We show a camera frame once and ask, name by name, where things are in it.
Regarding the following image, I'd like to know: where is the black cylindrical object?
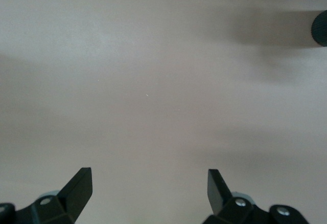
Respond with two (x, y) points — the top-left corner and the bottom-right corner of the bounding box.
(311, 10), (327, 47)

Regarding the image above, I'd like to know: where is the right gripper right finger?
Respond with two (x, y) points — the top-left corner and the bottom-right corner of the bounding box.
(203, 168), (311, 224)

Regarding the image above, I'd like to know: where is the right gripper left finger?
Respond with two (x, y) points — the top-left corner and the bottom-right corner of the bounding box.
(0, 167), (93, 224)

